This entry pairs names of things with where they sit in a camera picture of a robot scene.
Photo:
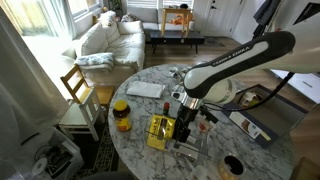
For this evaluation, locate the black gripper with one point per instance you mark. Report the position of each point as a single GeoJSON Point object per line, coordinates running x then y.
{"type": "Point", "coordinates": [188, 115]}

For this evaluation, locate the white black Franka robot arm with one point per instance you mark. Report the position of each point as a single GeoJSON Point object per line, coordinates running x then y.
{"type": "Point", "coordinates": [233, 63]}

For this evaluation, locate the small green bottle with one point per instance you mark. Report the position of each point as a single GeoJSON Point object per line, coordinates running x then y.
{"type": "Point", "coordinates": [166, 108]}

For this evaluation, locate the brown cardboard box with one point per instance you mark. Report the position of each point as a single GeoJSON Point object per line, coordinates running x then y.
{"type": "Point", "coordinates": [306, 170]}

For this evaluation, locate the small white rectangular tube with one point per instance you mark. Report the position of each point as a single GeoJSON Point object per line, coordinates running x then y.
{"type": "Point", "coordinates": [191, 139]}

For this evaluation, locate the wooden block with red disc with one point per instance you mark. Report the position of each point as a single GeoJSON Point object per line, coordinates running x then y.
{"type": "Point", "coordinates": [203, 127]}

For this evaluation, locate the yellow printed packet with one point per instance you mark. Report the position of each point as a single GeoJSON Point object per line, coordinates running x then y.
{"type": "Point", "coordinates": [159, 131]}

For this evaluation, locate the white folded cloth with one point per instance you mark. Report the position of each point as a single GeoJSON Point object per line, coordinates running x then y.
{"type": "Point", "coordinates": [145, 89]}

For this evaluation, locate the brown jar with yellow lid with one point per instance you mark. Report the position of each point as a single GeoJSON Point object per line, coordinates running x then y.
{"type": "Point", "coordinates": [122, 116]}

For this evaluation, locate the small white jar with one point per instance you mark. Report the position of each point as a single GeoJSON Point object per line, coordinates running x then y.
{"type": "Point", "coordinates": [247, 98]}

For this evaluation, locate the dark patterned rug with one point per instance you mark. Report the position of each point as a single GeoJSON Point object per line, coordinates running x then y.
{"type": "Point", "coordinates": [103, 156]}

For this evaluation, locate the dark coffee table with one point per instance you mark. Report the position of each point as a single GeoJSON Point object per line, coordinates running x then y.
{"type": "Point", "coordinates": [176, 37]}

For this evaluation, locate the white wooden chair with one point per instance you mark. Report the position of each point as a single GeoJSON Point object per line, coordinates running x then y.
{"type": "Point", "coordinates": [80, 115]}

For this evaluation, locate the grey patterned blanket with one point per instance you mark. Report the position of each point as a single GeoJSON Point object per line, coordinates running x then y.
{"type": "Point", "coordinates": [95, 61]}

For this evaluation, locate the white sofa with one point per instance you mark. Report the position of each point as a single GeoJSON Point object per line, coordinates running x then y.
{"type": "Point", "coordinates": [113, 43]}

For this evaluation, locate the orange toy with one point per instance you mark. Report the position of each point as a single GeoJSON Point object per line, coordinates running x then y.
{"type": "Point", "coordinates": [178, 20]}

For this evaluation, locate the natural wooden chair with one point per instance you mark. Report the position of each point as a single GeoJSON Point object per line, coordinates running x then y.
{"type": "Point", "coordinates": [75, 83]}

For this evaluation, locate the tall wooden side table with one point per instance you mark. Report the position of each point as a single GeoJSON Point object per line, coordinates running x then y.
{"type": "Point", "coordinates": [176, 11]}

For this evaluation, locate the light grey sofa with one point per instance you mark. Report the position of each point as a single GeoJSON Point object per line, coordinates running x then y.
{"type": "Point", "coordinates": [143, 16]}

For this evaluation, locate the white door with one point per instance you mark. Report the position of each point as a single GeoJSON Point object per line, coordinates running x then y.
{"type": "Point", "coordinates": [220, 16]}

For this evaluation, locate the clear plastic floor bin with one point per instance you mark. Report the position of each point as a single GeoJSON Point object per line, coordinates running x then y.
{"type": "Point", "coordinates": [53, 156]}

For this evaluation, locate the white low cabinet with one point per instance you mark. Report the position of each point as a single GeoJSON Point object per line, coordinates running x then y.
{"type": "Point", "coordinates": [305, 85]}

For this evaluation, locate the floral patterned pillow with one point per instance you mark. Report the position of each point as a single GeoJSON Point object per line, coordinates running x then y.
{"type": "Point", "coordinates": [107, 18]}

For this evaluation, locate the potted plant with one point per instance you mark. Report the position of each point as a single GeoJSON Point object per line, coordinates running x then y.
{"type": "Point", "coordinates": [116, 6]}

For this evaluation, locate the dark hanging coat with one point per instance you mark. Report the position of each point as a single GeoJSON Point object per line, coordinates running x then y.
{"type": "Point", "coordinates": [265, 16]}

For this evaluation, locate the sheer white curtain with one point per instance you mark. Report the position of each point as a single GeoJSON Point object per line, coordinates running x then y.
{"type": "Point", "coordinates": [26, 93]}

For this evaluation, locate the black flat screen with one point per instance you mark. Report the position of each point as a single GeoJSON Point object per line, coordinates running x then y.
{"type": "Point", "coordinates": [308, 11]}

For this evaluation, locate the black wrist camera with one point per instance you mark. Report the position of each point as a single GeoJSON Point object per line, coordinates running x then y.
{"type": "Point", "coordinates": [209, 115]}

